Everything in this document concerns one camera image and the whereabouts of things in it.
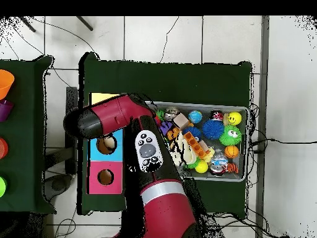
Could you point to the blue spiky ball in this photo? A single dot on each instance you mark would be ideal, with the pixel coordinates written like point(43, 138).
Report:
point(213, 129)

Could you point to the orange plastic bowl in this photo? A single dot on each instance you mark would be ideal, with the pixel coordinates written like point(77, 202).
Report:
point(5, 83)

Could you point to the small orange basketball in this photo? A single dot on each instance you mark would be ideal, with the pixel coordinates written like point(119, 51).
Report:
point(231, 152)

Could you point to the cream knitted cloth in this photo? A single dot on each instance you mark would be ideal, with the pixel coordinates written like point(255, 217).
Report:
point(187, 153)

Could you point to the orange toy brick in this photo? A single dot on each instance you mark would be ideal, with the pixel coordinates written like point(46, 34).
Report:
point(197, 146)

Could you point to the green spiky ball with eyes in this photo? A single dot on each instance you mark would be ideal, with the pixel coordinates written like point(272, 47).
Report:
point(229, 138)

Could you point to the black upright bar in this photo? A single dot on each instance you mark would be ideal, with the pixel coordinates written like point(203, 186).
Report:
point(71, 153)

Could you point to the shallow mesh bin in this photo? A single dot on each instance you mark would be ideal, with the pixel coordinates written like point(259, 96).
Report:
point(230, 176)

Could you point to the plain wooden block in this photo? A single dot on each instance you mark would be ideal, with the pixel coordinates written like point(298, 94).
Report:
point(180, 120)

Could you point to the yellow smiley ball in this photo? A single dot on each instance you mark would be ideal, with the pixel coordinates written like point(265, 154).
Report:
point(234, 118)

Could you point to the blue-label plastic bottle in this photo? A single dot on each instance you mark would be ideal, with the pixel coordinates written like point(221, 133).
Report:
point(219, 163)

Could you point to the dark green tablecloth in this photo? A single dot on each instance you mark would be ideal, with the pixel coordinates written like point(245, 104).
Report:
point(24, 161)
point(161, 81)

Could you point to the black tripod leg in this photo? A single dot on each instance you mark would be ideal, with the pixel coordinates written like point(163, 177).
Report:
point(84, 23)
point(27, 24)

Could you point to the wooden box with three holes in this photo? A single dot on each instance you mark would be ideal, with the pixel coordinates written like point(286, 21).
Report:
point(104, 183)

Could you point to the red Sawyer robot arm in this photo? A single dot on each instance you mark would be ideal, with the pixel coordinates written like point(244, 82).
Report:
point(168, 210)

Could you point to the purple plastic cup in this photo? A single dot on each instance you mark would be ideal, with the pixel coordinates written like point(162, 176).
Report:
point(5, 110)

